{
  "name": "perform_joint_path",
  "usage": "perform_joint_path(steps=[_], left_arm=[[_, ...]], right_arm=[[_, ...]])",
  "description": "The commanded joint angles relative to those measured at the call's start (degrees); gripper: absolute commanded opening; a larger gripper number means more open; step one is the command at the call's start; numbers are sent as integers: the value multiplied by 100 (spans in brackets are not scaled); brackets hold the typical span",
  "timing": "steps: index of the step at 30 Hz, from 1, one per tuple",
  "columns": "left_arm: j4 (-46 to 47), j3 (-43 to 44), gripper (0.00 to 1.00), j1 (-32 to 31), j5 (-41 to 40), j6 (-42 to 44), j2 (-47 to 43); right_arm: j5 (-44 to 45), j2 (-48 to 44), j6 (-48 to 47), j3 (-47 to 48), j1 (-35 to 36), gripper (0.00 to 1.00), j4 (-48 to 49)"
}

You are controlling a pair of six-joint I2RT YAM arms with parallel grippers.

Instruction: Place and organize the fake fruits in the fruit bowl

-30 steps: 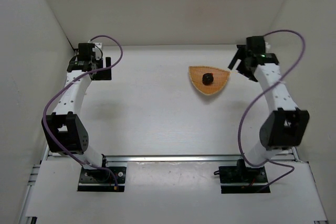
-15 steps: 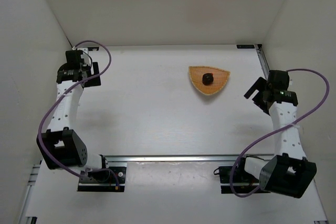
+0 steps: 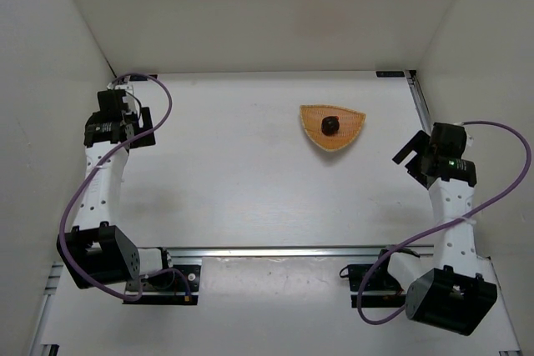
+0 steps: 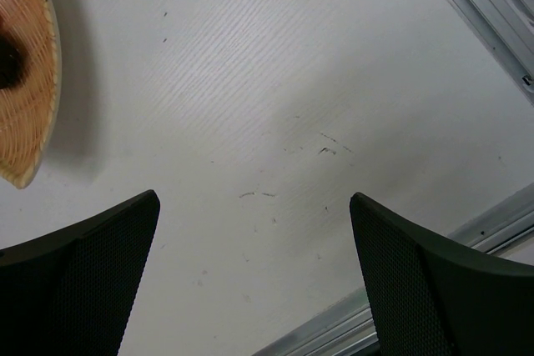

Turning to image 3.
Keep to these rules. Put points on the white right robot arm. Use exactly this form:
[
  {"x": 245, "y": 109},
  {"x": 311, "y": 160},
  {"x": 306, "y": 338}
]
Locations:
[{"x": 452, "y": 293}]

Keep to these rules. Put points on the dark fake fruit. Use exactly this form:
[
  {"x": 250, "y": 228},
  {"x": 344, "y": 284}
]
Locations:
[{"x": 330, "y": 126}]

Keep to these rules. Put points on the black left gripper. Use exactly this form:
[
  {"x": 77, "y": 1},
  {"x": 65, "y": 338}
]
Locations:
[{"x": 144, "y": 130}]

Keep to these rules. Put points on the aluminium table edge rail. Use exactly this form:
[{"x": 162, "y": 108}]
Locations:
[{"x": 419, "y": 100}]

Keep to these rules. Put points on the orange woven fruit basket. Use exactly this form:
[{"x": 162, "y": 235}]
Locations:
[{"x": 351, "y": 123}]

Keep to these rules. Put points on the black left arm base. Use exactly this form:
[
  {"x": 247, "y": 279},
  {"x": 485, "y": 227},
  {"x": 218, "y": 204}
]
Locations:
[{"x": 169, "y": 289}]

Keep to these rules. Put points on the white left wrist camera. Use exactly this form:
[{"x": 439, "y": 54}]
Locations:
[{"x": 127, "y": 88}]

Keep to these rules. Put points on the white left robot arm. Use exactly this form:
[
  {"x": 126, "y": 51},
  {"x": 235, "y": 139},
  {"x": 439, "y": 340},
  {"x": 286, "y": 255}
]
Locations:
[{"x": 236, "y": 170}]

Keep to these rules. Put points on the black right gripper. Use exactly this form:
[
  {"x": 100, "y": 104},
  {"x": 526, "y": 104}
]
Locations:
[{"x": 413, "y": 156}]

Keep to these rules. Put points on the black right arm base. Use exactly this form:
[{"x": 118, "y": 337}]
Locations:
[{"x": 381, "y": 290}]

